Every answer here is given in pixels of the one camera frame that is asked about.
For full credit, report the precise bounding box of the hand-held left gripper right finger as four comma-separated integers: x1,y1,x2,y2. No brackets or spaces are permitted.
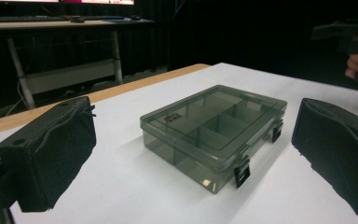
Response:
291,97,358,217

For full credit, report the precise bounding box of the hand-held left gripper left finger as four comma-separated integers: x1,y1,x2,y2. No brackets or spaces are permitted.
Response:
0,95,97,213

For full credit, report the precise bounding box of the grey transparent compartment storage box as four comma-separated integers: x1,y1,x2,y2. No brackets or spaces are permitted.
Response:
139,84,288,194

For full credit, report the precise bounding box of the white table cover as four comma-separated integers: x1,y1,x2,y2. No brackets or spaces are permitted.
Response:
0,63,358,224

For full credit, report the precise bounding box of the black keyboard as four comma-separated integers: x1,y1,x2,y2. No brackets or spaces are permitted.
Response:
0,15,67,23

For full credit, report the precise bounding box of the blue mouse pad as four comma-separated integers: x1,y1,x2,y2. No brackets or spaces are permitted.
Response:
101,18,155,23

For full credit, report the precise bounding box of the metal stand frame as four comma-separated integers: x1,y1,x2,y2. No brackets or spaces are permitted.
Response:
0,19,157,110

